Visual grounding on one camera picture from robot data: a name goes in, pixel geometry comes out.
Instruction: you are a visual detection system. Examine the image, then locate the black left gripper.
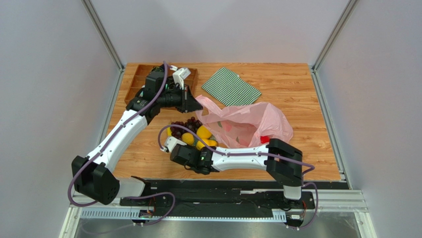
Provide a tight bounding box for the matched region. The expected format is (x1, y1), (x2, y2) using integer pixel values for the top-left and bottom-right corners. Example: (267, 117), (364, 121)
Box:
(158, 84), (204, 114)

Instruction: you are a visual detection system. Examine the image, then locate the yellow pear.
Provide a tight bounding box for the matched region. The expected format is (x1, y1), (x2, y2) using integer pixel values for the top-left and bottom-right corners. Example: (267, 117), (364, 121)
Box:
(196, 139), (218, 150)

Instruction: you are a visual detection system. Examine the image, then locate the pink plastic bag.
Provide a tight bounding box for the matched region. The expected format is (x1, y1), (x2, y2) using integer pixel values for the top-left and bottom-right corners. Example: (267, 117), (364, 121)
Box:
(196, 95), (294, 148)

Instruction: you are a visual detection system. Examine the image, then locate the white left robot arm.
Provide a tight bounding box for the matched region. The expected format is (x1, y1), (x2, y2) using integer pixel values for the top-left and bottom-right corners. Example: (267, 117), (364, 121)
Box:
(68, 65), (203, 206)

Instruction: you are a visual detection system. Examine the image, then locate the small orange fruit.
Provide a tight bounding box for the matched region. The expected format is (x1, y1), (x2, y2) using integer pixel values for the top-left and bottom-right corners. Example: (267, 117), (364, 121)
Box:
(181, 133), (195, 145)

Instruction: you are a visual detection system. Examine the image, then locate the purple grape bunch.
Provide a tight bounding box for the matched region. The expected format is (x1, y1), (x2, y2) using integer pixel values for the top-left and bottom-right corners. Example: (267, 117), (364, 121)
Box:
(170, 117), (203, 139)

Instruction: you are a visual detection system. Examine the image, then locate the yellow lemon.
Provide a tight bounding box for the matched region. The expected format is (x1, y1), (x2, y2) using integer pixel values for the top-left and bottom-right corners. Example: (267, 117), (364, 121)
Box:
(196, 125), (212, 139)

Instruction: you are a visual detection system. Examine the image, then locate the patterned fruit plate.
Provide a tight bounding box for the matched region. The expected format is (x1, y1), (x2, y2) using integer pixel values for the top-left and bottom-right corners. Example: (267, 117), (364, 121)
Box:
(179, 134), (216, 147)

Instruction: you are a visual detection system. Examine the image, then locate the yellow banana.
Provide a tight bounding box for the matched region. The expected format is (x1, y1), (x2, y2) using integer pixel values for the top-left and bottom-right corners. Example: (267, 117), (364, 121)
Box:
(166, 127), (172, 136)

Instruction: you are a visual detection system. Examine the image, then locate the green striped cloth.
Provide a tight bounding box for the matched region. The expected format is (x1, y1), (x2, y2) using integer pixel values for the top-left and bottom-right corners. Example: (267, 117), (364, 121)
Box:
(202, 67), (262, 107)

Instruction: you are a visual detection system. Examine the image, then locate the wooden compartment tray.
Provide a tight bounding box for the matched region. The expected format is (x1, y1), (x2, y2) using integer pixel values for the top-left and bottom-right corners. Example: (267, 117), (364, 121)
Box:
(124, 64), (199, 105)

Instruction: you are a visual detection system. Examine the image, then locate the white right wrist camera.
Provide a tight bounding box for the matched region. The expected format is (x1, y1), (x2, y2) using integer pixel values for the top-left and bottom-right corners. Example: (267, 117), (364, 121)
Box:
(162, 136), (187, 153)

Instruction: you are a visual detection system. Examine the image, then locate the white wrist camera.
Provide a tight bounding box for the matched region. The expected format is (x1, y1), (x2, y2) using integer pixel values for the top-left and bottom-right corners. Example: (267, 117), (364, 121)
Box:
(172, 67), (191, 90)
(162, 136), (187, 153)

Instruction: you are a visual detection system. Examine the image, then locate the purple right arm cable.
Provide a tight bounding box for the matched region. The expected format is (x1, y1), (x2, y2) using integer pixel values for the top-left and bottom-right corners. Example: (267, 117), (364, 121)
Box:
(158, 124), (319, 230)

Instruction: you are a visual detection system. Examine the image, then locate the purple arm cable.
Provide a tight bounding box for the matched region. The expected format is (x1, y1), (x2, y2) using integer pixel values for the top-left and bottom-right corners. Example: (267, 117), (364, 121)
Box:
(158, 124), (319, 230)
(67, 60), (177, 208)

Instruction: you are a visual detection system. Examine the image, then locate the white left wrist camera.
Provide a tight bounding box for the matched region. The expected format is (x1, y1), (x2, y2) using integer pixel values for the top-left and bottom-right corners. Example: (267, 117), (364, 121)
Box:
(172, 67), (191, 90)

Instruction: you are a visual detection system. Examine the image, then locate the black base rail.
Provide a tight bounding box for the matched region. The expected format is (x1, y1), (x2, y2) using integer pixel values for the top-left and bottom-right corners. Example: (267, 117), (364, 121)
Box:
(119, 179), (316, 218)

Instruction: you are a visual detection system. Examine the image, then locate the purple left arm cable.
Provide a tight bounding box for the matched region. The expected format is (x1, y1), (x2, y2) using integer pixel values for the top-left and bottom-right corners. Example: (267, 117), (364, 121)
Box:
(67, 60), (177, 208)

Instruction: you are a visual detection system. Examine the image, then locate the aluminium frame post left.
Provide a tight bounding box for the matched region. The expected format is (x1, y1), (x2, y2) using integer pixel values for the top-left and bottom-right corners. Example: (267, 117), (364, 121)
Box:
(81, 0), (125, 72)

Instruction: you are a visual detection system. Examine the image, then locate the aluminium frame post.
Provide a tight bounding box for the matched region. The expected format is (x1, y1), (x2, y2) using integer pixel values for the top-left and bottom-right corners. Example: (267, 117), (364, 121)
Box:
(312, 0), (359, 72)
(81, 0), (125, 72)

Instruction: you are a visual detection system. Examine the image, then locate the aluminium frame post right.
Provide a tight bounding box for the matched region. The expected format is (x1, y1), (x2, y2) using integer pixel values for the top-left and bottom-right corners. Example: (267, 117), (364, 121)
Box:
(312, 0), (359, 72)

